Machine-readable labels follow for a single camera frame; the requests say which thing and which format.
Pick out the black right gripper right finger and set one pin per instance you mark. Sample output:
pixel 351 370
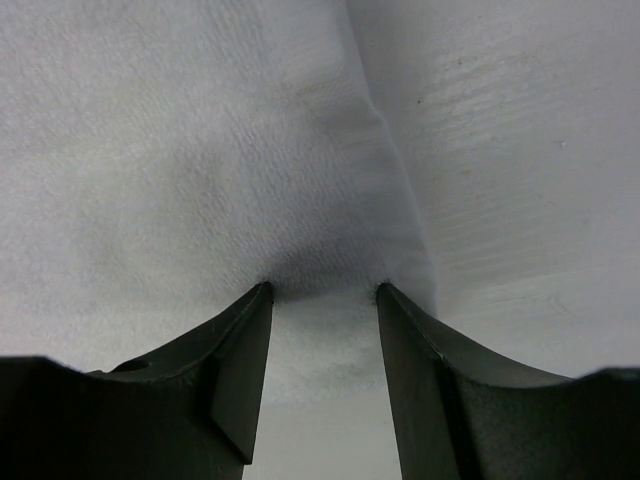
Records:
pixel 463 411

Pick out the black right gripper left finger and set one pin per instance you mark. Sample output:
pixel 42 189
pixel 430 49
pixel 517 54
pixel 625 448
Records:
pixel 186 410

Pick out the white towel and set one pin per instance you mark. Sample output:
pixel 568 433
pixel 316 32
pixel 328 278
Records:
pixel 160 158

